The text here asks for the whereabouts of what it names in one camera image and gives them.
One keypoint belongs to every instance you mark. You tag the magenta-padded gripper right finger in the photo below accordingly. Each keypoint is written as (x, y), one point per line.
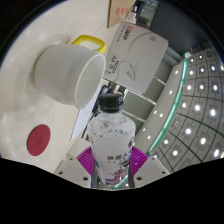
(139, 162)

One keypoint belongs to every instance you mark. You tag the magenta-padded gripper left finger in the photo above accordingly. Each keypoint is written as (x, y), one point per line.
(83, 163)

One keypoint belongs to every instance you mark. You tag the clear plastic water bottle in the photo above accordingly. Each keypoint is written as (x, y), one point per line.
(111, 143)

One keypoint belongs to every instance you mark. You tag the flat round red coaster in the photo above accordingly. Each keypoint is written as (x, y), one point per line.
(38, 140)

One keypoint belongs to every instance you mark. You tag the black desk telephone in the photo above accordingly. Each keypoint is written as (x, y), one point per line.
(106, 91)

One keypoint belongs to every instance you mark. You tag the group of ceiling lights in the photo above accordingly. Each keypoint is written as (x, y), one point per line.
(197, 107)

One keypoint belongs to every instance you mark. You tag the white copy paper box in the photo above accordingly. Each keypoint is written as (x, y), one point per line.
(136, 56)

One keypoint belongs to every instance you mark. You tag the black desk device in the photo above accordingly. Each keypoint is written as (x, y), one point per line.
(145, 8)

